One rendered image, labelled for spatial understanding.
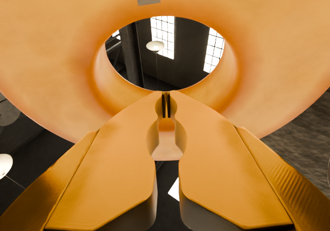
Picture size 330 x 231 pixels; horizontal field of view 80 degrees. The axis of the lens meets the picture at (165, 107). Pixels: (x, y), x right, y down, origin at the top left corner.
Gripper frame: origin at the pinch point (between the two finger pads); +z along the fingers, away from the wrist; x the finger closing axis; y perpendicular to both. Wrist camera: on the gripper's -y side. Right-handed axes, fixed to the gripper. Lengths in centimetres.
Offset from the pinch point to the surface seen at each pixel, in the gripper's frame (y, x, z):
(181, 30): 166, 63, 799
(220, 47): 211, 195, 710
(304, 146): 35, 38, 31
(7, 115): 121, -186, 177
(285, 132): 33, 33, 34
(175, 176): 574, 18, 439
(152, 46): 185, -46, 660
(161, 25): 154, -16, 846
